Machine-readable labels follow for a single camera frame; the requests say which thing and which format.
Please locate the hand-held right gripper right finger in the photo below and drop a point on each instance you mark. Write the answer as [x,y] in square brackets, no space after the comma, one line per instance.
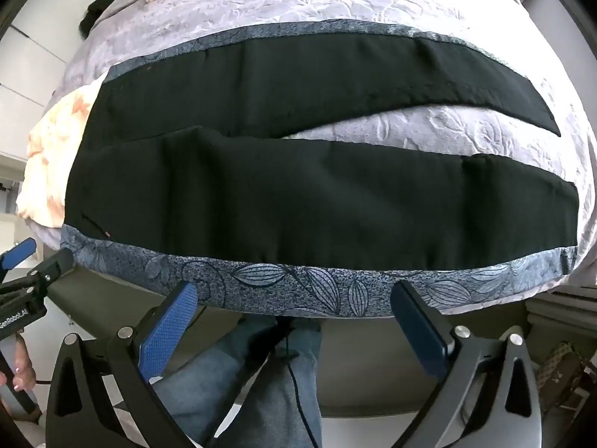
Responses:
[419,331]

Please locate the white ribbed panel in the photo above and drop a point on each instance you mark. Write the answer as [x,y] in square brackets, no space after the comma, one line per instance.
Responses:
[559,312]

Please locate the bed with lilac sheet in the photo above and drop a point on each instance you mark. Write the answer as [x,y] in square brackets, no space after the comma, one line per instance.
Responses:
[373,14]

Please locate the white cabinet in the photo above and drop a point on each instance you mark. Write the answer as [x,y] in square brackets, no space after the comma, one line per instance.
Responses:
[28,70]

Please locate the person's legs in jeans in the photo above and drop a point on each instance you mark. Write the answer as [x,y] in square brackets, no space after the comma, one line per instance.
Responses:
[261,396]

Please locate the grey headboard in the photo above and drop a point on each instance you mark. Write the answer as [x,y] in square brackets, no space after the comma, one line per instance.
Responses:
[364,368]

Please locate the person's left hand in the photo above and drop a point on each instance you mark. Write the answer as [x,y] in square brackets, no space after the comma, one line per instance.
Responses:
[23,373]

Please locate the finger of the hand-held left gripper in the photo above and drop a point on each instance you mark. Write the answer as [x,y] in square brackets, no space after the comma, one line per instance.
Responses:
[21,249]
[51,270]

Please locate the black pants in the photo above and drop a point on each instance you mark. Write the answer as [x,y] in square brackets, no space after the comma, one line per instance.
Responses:
[280,205]

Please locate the brown patterned slipper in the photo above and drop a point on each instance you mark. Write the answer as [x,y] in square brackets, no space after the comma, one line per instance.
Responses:
[559,373]

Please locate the dark cloth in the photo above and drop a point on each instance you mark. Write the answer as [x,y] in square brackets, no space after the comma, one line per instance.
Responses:
[95,14]

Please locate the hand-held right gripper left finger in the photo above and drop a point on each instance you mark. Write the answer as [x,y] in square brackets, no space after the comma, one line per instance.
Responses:
[170,331]

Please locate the peach floral blanket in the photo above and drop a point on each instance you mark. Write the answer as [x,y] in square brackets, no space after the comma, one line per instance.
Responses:
[51,149]

